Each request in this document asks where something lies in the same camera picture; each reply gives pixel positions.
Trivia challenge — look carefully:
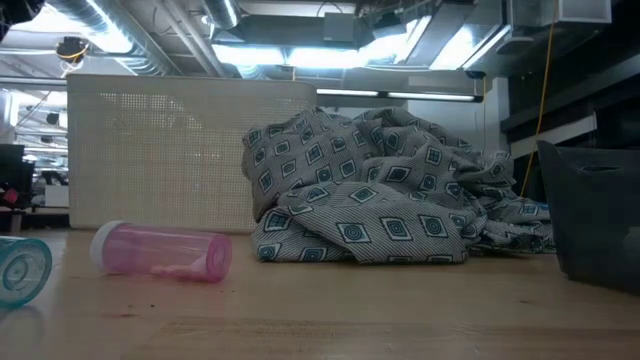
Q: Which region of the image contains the grey patterned cloth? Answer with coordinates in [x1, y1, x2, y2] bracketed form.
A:
[241, 105, 557, 265]

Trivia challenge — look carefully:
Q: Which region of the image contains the pink pill bottle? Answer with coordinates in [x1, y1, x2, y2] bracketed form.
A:
[89, 219, 234, 284]

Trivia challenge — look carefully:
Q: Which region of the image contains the long ceiling strip lamp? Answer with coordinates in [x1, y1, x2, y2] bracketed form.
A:
[316, 88, 485, 104]

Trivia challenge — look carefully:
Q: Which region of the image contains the bright fluorescent ceiling light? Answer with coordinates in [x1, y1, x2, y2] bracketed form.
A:
[212, 34, 399, 70]

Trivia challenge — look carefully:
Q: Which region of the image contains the grey ceiling box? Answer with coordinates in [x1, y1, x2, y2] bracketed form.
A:
[322, 11, 358, 43]

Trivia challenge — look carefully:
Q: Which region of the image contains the white perforated plastic bin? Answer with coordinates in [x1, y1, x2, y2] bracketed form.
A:
[67, 73, 319, 234]

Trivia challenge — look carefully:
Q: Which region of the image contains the dark grey plastic tray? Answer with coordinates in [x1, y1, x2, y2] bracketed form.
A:
[536, 139, 640, 295]

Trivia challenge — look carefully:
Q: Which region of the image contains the black ceiling device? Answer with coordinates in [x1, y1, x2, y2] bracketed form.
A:
[55, 35, 91, 64]

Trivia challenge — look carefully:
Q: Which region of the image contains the white ceiling vent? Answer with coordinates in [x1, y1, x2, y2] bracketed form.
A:
[553, 0, 613, 26]

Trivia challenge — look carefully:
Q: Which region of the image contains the silver ceiling duct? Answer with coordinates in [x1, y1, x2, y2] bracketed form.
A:
[202, 0, 241, 30]

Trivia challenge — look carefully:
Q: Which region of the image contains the yellow hanging cable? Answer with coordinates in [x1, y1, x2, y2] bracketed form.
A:
[519, 0, 559, 197]

